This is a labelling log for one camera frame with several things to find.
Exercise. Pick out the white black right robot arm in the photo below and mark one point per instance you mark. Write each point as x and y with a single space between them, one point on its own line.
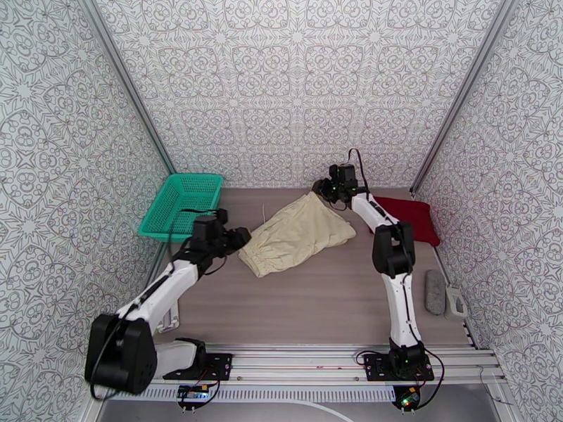
396 267

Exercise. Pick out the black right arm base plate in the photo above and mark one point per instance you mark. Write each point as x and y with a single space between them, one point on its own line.
378 370

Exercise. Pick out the left aluminium corner post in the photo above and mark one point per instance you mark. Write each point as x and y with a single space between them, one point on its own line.
127 86

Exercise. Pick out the circuit board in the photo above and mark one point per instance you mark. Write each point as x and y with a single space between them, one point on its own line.
407 399
192 393

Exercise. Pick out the left circuit board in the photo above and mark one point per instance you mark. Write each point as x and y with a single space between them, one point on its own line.
192 393

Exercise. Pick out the red t-shirt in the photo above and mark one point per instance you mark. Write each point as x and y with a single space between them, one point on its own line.
409 218

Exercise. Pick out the right aluminium corner post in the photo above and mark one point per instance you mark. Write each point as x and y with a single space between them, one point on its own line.
462 100

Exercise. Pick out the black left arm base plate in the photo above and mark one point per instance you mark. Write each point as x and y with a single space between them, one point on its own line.
220 366

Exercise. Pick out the right circuit board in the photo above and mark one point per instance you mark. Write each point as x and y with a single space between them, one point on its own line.
407 399

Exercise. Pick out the green plastic basket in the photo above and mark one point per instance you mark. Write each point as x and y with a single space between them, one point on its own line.
176 210

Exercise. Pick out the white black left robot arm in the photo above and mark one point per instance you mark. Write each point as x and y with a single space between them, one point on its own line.
154 297

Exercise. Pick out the aluminium rail frame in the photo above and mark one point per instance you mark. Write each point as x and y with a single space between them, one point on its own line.
299 361

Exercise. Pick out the white plastic holder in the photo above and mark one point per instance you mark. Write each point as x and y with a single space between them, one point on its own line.
456 302

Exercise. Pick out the aluminium corner post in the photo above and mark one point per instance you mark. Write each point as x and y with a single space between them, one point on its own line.
127 86
462 100

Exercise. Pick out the grey oblong brush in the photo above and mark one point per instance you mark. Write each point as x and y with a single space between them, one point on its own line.
435 293

